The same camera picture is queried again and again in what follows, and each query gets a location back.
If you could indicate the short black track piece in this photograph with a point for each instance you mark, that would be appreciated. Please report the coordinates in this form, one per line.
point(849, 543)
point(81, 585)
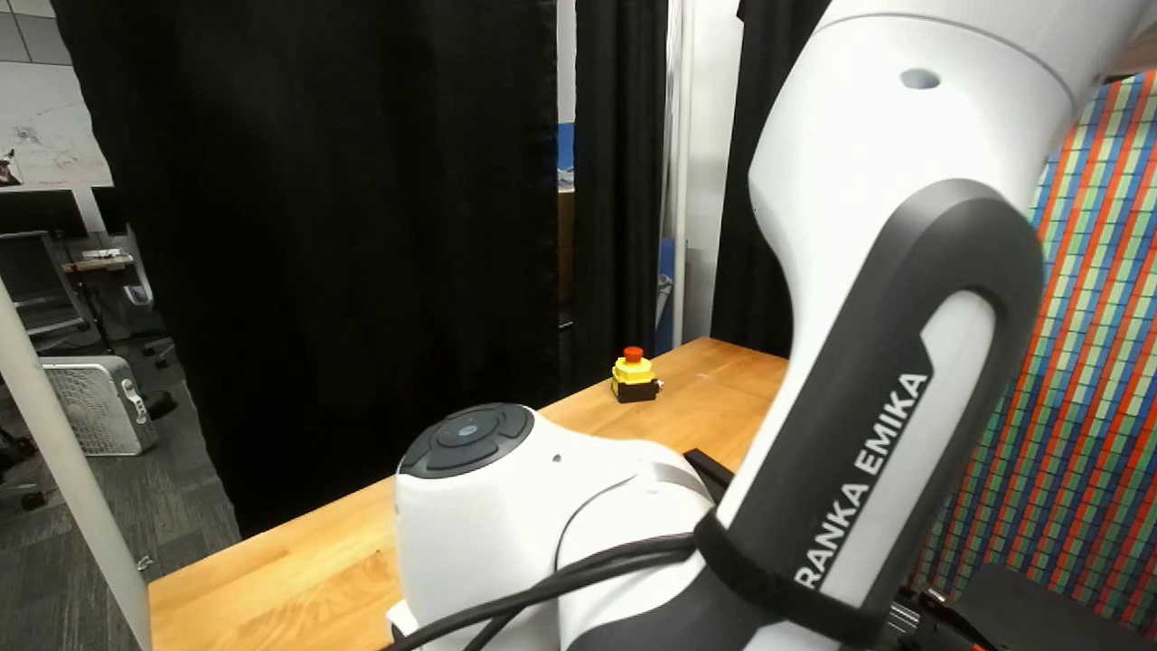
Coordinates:
point(712, 467)

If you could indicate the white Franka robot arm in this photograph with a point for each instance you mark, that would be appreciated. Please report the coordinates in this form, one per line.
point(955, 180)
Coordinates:
point(895, 181)

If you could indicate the yellow red emergency stop button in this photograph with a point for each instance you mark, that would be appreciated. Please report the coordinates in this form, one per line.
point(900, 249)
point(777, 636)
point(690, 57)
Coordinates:
point(635, 377)

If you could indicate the black curtain left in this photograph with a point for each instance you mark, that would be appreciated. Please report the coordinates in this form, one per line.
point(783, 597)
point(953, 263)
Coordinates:
point(346, 213)

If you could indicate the grey box speaker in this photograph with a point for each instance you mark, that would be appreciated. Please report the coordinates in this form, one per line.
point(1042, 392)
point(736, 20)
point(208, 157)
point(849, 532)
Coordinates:
point(102, 403)

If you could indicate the black case under table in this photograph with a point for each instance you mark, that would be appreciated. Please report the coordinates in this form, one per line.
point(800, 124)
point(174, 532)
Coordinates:
point(1008, 612)

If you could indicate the grey diagonal frame bar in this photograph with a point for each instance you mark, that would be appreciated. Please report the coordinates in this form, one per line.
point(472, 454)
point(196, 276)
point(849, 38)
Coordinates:
point(63, 458)

